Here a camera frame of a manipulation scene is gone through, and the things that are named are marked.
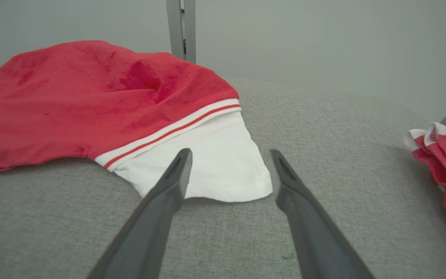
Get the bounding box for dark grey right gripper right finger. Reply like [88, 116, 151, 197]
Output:
[267, 149, 374, 279]

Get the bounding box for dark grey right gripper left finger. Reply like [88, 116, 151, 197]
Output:
[87, 148, 193, 279]

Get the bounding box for red shirt with white sleeves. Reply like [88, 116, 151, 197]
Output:
[0, 40, 274, 203]

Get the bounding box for grey metal partition post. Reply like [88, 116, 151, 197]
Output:
[166, 0, 185, 60]
[184, 0, 196, 64]

